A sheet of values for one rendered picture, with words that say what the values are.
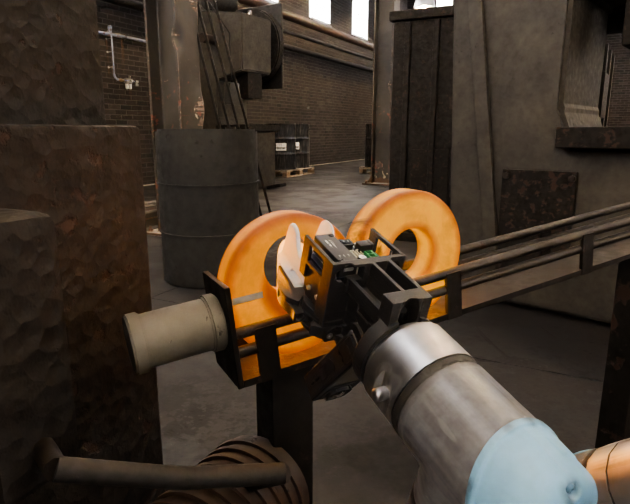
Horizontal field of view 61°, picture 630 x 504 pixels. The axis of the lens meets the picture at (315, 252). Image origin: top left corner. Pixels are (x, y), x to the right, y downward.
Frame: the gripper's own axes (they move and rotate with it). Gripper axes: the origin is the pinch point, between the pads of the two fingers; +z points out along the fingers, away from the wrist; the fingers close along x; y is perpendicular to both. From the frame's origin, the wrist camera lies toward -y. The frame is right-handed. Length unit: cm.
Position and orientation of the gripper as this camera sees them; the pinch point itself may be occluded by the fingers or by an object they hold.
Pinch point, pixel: (290, 253)
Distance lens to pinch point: 56.9
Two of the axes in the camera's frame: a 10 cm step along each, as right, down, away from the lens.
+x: -8.8, 1.0, -4.6
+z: -4.5, -4.9, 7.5
